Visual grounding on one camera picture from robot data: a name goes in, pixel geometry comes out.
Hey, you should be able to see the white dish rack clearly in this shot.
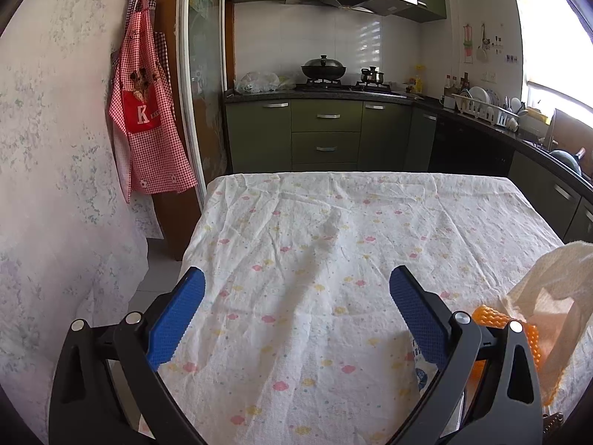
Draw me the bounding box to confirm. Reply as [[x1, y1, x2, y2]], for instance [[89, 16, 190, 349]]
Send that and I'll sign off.
[[451, 86, 522, 127]]

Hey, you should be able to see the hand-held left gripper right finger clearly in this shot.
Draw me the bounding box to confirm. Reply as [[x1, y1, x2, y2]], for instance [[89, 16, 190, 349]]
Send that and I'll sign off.
[[388, 265, 544, 445]]

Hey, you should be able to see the pink wall hanging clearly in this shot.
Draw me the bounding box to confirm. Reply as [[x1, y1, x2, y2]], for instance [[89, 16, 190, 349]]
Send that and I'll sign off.
[[462, 23, 476, 62]]

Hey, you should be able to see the clear plastic bag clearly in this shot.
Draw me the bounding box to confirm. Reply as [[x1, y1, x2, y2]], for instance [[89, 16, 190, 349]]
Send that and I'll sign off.
[[234, 72, 295, 94]]

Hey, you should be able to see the blue pan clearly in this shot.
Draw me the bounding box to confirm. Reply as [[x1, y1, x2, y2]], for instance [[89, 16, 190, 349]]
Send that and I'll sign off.
[[549, 147, 587, 174]]

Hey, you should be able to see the white wall hanging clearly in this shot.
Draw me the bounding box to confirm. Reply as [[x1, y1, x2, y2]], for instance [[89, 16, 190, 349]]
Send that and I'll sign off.
[[476, 23, 492, 62]]

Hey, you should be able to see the black wok with lid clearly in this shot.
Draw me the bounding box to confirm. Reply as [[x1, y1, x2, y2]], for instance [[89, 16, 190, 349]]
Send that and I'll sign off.
[[301, 55, 347, 80]]

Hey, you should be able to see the steel faucet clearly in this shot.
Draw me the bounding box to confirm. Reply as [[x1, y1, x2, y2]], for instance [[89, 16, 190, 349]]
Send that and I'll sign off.
[[543, 108, 559, 151]]

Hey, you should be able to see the white labelled plastic jar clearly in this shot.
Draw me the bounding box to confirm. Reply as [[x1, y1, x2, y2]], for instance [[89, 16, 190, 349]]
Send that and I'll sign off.
[[410, 347, 441, 392]]

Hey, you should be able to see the floral white tablecloth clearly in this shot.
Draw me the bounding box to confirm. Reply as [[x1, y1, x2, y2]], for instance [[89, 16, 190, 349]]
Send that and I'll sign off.
[[134, 171, 593, 445]]

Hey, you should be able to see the red checked apron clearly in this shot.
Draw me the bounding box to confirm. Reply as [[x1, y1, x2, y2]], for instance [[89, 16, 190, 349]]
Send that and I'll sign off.
[[109, 0, 198, 205]]

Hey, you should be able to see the window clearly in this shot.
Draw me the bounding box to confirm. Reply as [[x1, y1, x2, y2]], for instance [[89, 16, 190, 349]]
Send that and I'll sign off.
[[510, 0, 593, 116]]

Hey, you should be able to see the gas stove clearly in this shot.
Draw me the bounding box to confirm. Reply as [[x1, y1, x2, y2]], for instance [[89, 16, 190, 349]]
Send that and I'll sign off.
[[295, 81, 394, 93]]

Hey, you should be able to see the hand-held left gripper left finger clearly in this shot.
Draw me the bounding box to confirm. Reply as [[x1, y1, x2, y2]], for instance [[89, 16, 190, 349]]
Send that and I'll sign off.
[[49, 266, 207, 445]]

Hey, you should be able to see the glass sliding door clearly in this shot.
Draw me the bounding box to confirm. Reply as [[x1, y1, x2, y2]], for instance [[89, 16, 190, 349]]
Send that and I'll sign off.
[[178, 0, 235, 209]]

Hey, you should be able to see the white plastic bag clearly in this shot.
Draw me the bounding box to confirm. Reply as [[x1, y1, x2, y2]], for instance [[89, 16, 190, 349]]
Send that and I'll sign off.
[[507, 240, 593, 397]]

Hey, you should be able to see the green kitchen cabinet unit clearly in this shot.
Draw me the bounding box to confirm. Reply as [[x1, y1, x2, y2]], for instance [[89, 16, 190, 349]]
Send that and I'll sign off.
[[223, 90, 593, 246]]

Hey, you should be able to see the orange bumpy plastic packing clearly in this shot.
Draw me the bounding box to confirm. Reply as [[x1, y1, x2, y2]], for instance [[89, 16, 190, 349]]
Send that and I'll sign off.
[[466, 304, 563, 406]]

